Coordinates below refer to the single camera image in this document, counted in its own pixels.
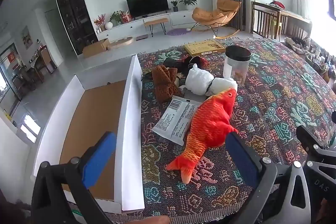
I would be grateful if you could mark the wooden bench with black legs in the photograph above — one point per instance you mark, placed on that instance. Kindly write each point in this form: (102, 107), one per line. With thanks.
(155, 21)

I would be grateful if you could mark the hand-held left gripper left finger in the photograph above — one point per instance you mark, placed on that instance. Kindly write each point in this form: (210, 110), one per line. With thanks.
(98, 158)

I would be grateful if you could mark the bushy potted plant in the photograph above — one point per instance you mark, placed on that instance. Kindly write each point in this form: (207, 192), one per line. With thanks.
(116, 16)

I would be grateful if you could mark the clear jar with black lid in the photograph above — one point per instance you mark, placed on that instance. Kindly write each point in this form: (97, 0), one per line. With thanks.
(236, 66)

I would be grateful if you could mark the flat yellow box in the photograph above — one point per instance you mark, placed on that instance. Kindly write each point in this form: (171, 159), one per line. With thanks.
(203, 47)

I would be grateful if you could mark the white printed plastic packet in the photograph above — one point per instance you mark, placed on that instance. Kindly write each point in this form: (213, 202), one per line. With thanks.
(172, 119)

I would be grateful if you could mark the round white vase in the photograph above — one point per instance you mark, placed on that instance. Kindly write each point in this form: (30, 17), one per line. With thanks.
(108, 26)

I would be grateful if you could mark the orange rocking chair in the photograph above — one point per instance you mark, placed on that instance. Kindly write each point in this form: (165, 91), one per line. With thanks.
(210, 15)

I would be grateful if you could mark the brown cardboard box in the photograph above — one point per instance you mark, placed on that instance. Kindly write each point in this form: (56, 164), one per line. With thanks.
(95, 48)

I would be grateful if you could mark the orange fish plush toy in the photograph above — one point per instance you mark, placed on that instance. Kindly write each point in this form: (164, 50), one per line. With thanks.
(207, 127)

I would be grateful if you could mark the black flat-screen television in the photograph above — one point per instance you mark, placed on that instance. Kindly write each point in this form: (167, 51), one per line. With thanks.
(147, 5)

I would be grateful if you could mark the dark wooden table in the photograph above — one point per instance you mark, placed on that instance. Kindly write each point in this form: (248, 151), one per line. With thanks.
(288, 15)

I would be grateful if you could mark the white-walled cardboard box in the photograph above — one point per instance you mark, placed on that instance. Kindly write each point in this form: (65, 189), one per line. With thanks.
(131, 121)

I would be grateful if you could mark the framed wall picture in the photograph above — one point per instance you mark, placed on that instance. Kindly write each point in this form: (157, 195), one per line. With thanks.
(27, 37)

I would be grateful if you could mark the black glass display cabinet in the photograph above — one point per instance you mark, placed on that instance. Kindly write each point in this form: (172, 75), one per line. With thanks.
(73, 11)

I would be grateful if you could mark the white towel bundle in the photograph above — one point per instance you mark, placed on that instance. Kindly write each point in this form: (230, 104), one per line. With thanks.
(199, 79)

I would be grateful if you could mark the wooden dining chair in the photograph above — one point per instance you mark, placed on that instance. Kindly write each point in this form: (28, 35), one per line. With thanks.
(48, 58)

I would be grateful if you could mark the brown knitted scarf bundle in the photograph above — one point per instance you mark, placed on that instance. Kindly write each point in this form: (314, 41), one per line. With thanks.
(164, 85)

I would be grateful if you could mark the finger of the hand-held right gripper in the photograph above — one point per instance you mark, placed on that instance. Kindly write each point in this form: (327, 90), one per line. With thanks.
(308, 138)
(323, 174)

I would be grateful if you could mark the red cloth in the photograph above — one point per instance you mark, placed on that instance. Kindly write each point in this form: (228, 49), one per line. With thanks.
(278, 4)

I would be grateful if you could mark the red flower arrangement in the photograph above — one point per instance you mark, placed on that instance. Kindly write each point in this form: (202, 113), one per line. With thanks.
(99, 20)

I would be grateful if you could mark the black fabric item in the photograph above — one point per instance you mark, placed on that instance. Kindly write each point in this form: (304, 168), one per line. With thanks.
(195, 61)

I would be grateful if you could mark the round wooden cat scratcher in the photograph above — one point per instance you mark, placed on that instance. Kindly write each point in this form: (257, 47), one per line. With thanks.
(120, 43)

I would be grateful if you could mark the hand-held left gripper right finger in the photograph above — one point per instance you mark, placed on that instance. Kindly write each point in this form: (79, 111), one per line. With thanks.
(241, 161)

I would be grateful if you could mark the beige cloth bundle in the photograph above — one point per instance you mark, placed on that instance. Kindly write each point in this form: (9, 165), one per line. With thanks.
(181, 81)

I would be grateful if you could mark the green stool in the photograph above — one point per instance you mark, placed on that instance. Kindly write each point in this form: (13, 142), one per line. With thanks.
(275, 27)

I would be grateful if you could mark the purple round rug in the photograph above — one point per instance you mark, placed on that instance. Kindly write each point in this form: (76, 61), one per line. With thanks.
(177, 32)

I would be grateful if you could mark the large green potted plant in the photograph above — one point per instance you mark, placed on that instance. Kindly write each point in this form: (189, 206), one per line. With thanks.
(188, 1)

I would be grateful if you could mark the white television cabinet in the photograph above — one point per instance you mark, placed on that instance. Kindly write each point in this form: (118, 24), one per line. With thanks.
(123, 28)

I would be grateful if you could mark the small potted plant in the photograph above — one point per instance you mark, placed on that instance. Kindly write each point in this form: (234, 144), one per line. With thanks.
(175, 7)

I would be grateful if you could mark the flat dark floor pad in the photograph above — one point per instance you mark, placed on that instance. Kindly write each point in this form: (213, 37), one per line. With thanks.
(141, 36)

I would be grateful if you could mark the red gift box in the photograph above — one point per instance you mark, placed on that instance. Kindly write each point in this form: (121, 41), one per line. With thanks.
(126, 18)

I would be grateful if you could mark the colourful patterned blanket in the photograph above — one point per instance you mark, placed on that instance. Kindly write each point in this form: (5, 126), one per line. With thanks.
(275, 98)

